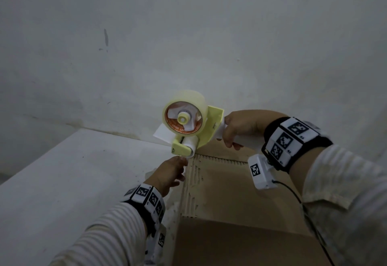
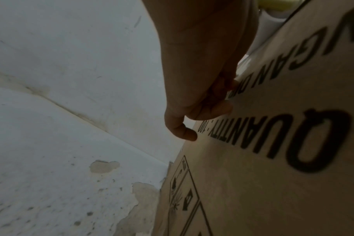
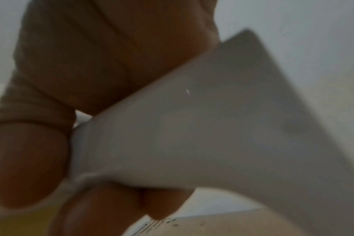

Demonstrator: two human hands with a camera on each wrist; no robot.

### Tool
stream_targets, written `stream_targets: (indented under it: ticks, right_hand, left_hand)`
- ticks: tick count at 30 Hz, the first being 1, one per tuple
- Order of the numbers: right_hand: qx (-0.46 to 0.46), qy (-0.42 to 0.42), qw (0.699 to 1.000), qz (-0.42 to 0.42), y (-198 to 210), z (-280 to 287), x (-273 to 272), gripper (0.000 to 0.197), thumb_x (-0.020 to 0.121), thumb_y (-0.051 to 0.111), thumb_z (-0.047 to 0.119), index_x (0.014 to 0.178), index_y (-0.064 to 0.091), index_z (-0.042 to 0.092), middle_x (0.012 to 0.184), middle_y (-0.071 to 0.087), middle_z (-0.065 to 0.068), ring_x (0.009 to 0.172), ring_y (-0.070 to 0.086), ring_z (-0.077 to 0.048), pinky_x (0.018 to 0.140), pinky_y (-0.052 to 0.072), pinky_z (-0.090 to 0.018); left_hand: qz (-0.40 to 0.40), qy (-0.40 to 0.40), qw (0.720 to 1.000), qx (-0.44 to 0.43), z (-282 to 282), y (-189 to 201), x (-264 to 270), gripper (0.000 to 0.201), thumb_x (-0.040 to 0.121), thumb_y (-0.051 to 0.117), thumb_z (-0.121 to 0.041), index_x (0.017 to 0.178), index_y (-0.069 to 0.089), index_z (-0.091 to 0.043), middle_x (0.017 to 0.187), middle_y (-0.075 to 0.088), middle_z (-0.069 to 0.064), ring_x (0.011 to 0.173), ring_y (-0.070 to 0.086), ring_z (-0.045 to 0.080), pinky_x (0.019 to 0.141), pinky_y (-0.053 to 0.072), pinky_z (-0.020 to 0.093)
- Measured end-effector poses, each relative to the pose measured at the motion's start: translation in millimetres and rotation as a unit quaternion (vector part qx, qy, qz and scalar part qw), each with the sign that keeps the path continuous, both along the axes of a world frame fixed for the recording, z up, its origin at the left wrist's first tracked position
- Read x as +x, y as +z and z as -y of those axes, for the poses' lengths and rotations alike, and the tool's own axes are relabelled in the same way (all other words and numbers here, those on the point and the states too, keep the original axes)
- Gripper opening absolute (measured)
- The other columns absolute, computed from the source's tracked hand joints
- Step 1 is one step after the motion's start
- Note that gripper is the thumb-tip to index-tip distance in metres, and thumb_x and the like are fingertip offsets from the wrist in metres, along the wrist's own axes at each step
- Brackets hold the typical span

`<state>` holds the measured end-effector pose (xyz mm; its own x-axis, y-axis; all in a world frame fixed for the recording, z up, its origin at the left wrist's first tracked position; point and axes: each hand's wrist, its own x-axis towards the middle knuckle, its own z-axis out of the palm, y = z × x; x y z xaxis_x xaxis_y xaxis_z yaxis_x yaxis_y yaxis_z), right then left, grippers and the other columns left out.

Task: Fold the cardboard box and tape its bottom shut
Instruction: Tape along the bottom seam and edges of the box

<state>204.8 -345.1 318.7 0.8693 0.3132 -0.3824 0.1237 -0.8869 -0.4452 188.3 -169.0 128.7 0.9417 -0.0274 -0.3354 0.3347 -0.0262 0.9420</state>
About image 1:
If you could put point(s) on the person's left hand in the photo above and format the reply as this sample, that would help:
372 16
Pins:
164 175

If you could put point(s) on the clear packing tape roll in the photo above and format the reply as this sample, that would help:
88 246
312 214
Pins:
198 101

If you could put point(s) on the black marker-tagged left wristband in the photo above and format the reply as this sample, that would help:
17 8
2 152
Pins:
151 199

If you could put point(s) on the black marker-tagged right wristband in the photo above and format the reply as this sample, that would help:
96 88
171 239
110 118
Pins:
287 142

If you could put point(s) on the person's left forearm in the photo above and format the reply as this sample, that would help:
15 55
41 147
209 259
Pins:
112 235

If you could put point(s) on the brown cardboard box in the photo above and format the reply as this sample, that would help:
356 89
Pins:
242 214

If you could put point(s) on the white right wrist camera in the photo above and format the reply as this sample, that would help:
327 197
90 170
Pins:
260 172

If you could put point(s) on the person's right hand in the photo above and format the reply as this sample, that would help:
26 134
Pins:
251 123

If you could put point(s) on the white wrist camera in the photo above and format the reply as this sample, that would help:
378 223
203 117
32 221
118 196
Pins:
157 244
260 172

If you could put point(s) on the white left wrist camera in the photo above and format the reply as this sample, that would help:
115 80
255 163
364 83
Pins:
157 244

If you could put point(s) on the person's right forearm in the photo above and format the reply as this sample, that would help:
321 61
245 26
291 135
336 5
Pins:
341 202

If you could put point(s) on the black marker-tagged wristband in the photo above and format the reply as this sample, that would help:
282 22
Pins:
151 199
287 142

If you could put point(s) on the yellow-green tape dispenser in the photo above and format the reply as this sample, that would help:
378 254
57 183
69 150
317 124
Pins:
211 123

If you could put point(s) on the person's left thumb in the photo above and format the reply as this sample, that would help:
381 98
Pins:
179 178

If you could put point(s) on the person's right thumb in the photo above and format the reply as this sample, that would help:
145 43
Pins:
235 144

